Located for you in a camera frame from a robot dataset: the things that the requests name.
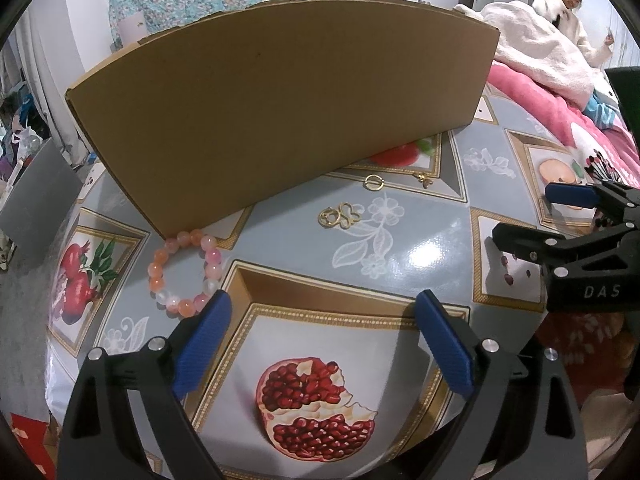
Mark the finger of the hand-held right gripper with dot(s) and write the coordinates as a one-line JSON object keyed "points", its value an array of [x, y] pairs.
{"points": [[570, 194], [525, 241]]}

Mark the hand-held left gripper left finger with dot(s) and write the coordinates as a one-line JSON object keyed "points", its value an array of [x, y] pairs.
{"points": [[202, 347]]}

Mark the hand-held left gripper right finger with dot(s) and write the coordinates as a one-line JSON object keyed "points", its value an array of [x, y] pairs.
{"points": [[447, 347]]}

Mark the small gold earring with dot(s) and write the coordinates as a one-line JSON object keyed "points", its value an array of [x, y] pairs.
{"points": [[424, 180]]}

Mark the gold clover pendant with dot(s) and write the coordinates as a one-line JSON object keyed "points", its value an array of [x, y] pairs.
{"points": [[350, 212]]}

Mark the brown cardboard box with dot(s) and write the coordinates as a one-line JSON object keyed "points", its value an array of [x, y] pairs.
{"points": [[280, 110]]}

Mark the red floral garment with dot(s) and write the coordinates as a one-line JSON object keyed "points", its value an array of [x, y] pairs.
{"points": [[585, 350]]}

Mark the blue striped cloth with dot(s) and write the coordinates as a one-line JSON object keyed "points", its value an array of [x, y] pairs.
{"points": [[602, 112]]}

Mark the pink printed blanket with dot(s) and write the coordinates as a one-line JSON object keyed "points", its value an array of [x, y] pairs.
{"points": [[540, 105]]}

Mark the pomegranate printed tablecloth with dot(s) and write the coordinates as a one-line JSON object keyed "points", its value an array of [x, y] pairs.
{"points": [[425, 240]]}

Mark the white fleece blanket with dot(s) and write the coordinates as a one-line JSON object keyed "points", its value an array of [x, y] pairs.
{"points": [[540, 45]]}

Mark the red flat box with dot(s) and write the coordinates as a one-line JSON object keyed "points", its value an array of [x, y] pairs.
{"points": [[32, 445]]}

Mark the grey board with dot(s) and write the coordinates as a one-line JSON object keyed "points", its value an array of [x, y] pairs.
{"points": [[37, 205]]}

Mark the clothes rack with garments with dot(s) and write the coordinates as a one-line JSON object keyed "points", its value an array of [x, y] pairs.
{"points": [[15, 110]]}

